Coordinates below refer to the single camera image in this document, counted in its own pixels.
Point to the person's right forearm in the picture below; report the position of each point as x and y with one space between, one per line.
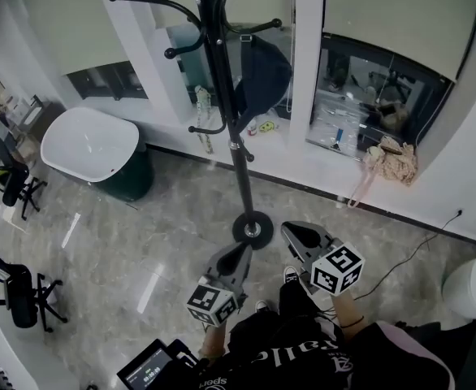
347 309

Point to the yellow smiley toy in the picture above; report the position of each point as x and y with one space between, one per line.
266 126

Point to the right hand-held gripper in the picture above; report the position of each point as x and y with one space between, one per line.
337 272

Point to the dark wooden cabinet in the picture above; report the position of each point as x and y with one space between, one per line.
43 116

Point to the black wrist band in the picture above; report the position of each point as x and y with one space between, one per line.
351 322

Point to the black metal coat rack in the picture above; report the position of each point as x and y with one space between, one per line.
221 75

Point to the black screen device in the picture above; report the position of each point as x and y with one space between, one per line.
150 370

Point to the person's black white sneaker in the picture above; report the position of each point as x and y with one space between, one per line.
262 306
290 274

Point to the black office chair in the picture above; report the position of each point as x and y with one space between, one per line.
20 299
12 177

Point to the beige fabric bag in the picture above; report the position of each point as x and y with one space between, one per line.
396 163

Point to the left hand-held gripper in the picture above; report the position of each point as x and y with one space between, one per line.
213 301

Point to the person's black printed clothing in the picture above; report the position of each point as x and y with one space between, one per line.
303 352

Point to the white oval bathtub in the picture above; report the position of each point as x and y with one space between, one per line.
89 144

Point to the pale roller blind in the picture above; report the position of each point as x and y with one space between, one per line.
396 10
71 22

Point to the dark blue cap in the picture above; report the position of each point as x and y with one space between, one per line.
264 75

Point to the small red white cup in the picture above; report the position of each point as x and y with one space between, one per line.
253 129

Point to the person's left forearm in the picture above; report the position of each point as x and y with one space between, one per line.
213 341

